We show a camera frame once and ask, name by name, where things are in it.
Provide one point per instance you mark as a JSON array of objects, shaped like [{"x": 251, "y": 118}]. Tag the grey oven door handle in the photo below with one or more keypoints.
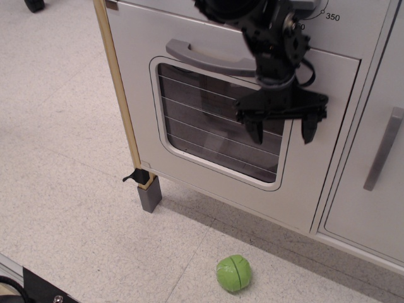
[{"x": 182, "y": 51}]

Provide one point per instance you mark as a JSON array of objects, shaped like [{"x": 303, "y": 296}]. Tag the white right cabinet door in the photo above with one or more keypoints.
[{"x": 373, "y": 220}]

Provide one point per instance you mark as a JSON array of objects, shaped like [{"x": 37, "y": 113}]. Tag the white toy kitchen cabinet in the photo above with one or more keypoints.
[{"x": 356, "y": 29}]

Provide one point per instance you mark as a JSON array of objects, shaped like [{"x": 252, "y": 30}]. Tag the silver cabinet door handle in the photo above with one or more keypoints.
[{"x": 385, "y": 147}]

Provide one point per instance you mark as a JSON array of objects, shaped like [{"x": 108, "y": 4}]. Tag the green toy cabbage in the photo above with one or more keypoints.
[{"x": 234, "y": 273}]

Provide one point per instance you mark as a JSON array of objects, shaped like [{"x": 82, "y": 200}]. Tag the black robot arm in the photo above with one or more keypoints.
[{"x": 271, "y": 32}]

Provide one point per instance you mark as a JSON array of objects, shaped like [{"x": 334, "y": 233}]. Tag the black base plate with screw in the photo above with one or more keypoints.
[{"x": 40, "y": 290}]

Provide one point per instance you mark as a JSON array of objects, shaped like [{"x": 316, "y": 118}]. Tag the white oven door with window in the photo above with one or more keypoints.
[{"x": 181, "y": 121}]

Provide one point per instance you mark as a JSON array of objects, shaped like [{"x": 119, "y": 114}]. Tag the grey cabinet leg foot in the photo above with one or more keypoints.
[{"x": 151, "y": 196}]

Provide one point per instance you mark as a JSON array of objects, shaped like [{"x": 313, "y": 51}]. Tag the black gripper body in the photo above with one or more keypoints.
[{"x": 292, "y": 102}]

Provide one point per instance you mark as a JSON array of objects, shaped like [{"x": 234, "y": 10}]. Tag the aluminium frame rail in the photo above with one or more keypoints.
[{"x": 12, "y": 270}]

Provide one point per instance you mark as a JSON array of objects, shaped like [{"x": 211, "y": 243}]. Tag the grey temperature dial knob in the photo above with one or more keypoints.
[{"x": 305, "y": 5}]

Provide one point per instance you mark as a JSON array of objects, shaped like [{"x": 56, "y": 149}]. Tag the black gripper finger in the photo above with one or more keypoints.
[
  {"x": 255, "y": 130},
  {"x": 309, "y": 126}
]

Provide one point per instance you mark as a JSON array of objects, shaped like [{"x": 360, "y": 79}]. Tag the black caster wheel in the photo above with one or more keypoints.
[{"x": 35, "y": 5}]

